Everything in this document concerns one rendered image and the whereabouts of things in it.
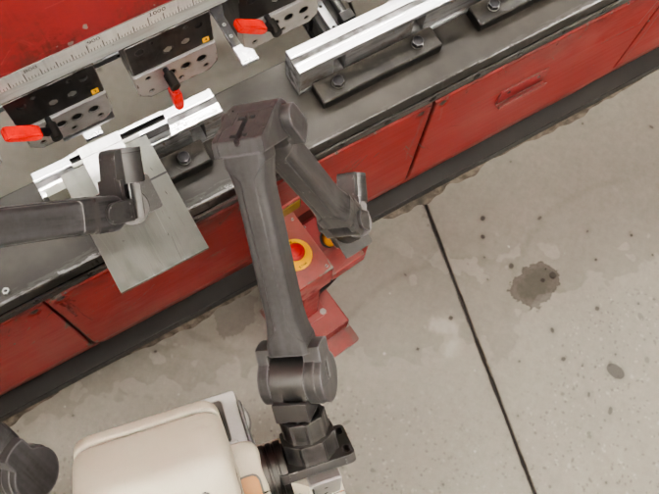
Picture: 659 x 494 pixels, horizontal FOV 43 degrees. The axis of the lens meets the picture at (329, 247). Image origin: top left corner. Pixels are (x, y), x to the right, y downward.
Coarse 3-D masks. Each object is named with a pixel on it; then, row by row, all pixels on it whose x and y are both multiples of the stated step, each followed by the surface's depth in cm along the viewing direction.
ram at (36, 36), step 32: (0, 0) 105; (32, 0) 108; (64, 0) 111; (96, 0) 115; (128, 0) 118; (160, 0) 122; (224, 0) 131; (0, 32) 110; (32, 32) 114; (64, 32) 117; (96, 32) 121; (0, 64) 116; (32, 64) 120; (0, 96) 122
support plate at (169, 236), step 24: (144, 144) 160; (144, 168) 159; (72, 192) 156; (96, 192) 157; (168, 192) 157; (168, 216) 156; (96, 240) 154; (120, 240) 154; (144, 240) 154; (168, 240) 155; (192, 240) 155; (120, 264) 153; (144, 264) 153; (168, 264) 153; (120, 288) 151
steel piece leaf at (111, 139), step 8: (104, 136) 160; (112, 136) 160; (120, 136) 160; (88, 144) 159; (96, 144) 159; (104, 144) 159; (112, 144) 160; (80, 152) 159; (88, 152) 159; (96, 152) 159
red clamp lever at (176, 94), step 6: (168, 72) 137; (168, 78) 137; (174, 78) 137; (168, 84) 138; (174, 84) 137; (174, 90) 138; (174, 96) 141; (180, 96) 142; (174, 102) 143; (180, 102) 143; (180, 108) 145
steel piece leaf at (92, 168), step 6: (114, 144) 160; (120, 144) 160; (102, 150) 159; (90, 156) 159; (96, 156) 159; (84, 162) 158; (90, 162) 158; (96, 162) 158; (90, 168) 158; (96, 168) 158; (90, 174) 158; (96, 174) 158; (96, 180) 157; (96, 186) 157
